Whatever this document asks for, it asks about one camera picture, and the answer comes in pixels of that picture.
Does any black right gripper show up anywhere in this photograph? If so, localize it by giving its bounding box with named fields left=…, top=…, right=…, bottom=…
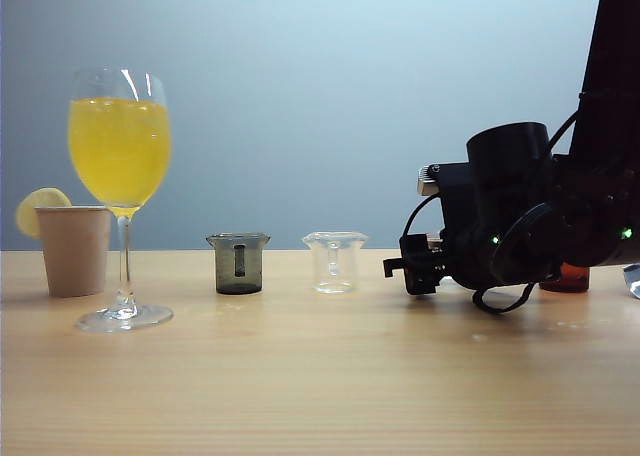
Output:
left=383, top=161, right=484, bottom=297

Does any clear glass measuring cup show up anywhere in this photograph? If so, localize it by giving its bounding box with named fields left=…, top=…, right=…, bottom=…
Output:
left=300, top=231, right=370, bottom=295

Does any amber glass measuring cup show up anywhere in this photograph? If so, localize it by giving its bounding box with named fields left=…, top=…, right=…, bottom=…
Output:
left=539, top=262, right=591, bottom=293

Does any smoky grey measuring cup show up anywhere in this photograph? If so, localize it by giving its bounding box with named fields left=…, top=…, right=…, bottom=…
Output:
left=205, top=232, right=272, bottom=296

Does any wine glass with yellow juice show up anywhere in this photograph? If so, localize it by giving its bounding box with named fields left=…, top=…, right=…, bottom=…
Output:
left=67, top=66, right=175, bottom=334

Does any beige paper cup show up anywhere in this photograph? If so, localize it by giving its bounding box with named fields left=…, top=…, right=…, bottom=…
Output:
left=33, top=205, right=112, bottom=299

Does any silver metallic object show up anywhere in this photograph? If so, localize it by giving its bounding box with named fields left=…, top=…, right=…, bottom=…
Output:
left=621, top=262, right=640, bottom=301

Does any lemon slice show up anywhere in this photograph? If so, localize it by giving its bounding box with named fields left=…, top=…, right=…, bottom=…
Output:
left=15, top=186, right=73, bottom=240

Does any black camera cable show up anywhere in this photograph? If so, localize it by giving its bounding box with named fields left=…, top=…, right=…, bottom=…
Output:
left=400, top=194, right=437, bottom=242

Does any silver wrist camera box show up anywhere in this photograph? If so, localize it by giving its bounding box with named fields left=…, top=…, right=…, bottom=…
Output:
left=416, top=164, right=442, bottom=196

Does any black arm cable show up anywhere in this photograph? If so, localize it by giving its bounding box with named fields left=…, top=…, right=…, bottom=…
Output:
left=471, top=109, right=582, bottom=316

